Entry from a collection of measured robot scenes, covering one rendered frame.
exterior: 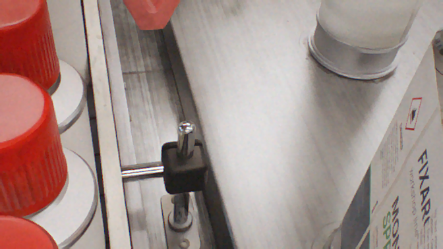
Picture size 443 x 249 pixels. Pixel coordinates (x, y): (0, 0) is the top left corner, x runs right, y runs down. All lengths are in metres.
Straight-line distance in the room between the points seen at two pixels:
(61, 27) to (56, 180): 0.24
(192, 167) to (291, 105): 0.14
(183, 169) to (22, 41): 0.18
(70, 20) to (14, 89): 0.24
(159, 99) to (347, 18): 0.19
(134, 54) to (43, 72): 0.37
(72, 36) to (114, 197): 0.13
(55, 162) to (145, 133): 0.32
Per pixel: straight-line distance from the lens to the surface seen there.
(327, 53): 0.50
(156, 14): 0.30
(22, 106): 0.16
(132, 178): 0.36
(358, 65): 0.50
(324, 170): 0.42
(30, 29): 0.20
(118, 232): 0.33
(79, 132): 0.23
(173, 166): 0.35
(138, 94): 0.53
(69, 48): 0.42
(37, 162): 0.16
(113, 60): 0.49
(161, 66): 0.56
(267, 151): 0.42
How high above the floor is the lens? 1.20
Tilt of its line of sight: 48 degrees down
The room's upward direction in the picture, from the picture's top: 8 degrees clockwise
